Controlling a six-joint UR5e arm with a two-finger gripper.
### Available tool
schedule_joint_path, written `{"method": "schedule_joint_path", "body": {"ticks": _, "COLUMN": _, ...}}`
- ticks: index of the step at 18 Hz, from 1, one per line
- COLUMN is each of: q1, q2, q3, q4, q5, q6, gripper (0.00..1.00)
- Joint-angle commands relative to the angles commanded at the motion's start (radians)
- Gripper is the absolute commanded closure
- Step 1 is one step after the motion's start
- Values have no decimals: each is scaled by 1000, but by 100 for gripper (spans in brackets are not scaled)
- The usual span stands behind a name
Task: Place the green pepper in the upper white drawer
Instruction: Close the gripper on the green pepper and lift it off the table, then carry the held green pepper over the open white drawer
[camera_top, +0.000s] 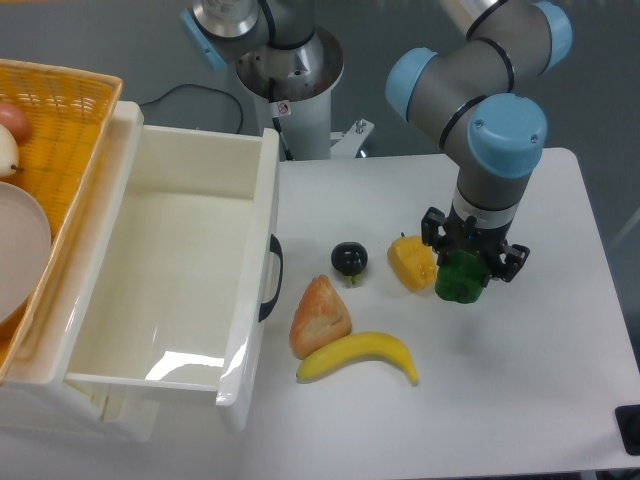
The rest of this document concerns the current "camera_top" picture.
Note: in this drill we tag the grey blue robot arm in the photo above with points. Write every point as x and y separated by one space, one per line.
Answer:
464 102

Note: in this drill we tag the yellow woven basket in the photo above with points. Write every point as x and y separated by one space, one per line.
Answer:
69 111

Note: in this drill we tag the red apple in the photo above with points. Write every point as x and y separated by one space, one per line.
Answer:
16 122

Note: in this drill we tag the green bell pepper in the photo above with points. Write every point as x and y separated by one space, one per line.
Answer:
461 277

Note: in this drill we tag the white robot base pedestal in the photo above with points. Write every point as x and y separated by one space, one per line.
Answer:
291 89

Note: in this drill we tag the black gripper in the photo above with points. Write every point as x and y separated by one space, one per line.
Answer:
478 232

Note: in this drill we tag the dark purple mangosteen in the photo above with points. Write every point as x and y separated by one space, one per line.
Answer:
350 259

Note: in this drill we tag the white plate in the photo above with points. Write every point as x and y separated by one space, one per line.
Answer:
25 247

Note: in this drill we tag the yellow banana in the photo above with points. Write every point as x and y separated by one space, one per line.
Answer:
353 348

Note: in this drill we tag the black device at table edge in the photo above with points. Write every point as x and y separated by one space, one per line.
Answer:
628 421

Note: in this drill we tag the white drawer cabinet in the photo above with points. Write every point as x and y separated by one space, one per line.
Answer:
36 393

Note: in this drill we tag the pale pear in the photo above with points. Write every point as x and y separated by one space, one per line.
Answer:
9 154

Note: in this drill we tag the metal table bracket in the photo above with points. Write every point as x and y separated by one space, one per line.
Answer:
351 144

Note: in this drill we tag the triangular bread slice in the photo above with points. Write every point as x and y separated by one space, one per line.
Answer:
320 318

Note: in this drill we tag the open upper white drawer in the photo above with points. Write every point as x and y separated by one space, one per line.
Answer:
173 315

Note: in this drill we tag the yellow bell pepper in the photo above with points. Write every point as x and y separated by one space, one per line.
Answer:
412 262

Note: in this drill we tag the black drawer handle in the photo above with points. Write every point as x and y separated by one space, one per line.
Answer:
275 278

